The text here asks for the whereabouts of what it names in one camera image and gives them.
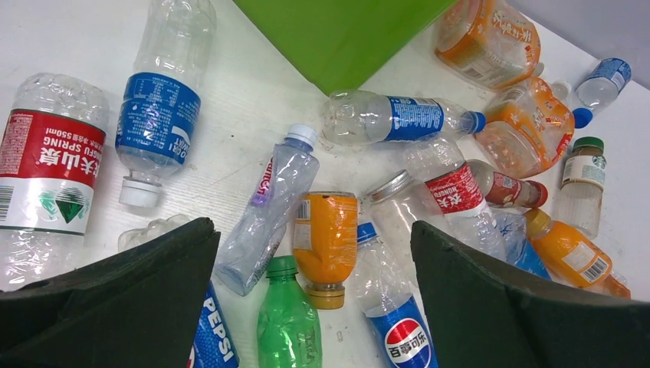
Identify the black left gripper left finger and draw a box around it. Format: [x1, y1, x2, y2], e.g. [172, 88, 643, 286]
[1, 218, 220, 367]

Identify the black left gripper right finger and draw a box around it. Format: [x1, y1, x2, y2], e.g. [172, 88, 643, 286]
[411, 221, 649, 367]

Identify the orange juice bottle barcode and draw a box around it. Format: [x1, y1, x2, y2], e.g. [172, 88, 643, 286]
[524, 209, 632, 299]

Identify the green cap coffee bottle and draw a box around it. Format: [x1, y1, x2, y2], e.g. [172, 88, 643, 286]
[553, 136, 607, 240]

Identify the small orange juice bottle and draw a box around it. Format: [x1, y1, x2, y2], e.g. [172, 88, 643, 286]
[292, 191, 358, 310]

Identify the crushed orange label bottle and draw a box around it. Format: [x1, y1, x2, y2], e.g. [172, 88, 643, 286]
[474, 77, 576, 179]

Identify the small blue label bottle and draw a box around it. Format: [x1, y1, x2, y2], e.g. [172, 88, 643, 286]
[573, 57, 632, 129]

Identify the green plastic bin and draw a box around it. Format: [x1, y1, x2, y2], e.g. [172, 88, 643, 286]
[236, 0, 454, 95]

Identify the Pepsi bottle blue label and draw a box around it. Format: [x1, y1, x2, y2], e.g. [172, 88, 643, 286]
[352, 222, 438, 368]

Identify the Pepsi bottle blue cap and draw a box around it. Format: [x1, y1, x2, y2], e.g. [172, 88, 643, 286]
[118, 214, 240, 368]

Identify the crushed blue label bottle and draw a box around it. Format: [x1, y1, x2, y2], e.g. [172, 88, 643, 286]
[494, 211, 552, 281]

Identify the red cap tea bottle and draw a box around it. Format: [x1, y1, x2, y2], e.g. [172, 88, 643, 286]
[467, 159, 548, 209]

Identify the large clear bottle silver cap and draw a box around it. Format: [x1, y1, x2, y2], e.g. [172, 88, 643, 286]
[367, 169, 455, 261]

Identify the green plastic bottle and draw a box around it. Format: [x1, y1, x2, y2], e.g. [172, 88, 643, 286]
[256, 255, 323, 367]

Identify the red label clear bottle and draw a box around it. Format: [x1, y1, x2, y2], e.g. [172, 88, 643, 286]
[404, 134, 507, 261]

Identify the red label Nongfu bottle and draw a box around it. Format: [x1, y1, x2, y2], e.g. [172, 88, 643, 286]
[1, 72, 110, 291]

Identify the crushed clear purple-label bottle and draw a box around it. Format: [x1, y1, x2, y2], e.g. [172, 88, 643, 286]
[213, 124, 320, 297]

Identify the blue label clear bottle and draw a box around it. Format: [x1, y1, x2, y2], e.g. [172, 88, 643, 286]
[115, 1, 217, 208]

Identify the large orange label bottle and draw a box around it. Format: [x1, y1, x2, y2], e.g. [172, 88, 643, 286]
[434, 0, 541, 90]

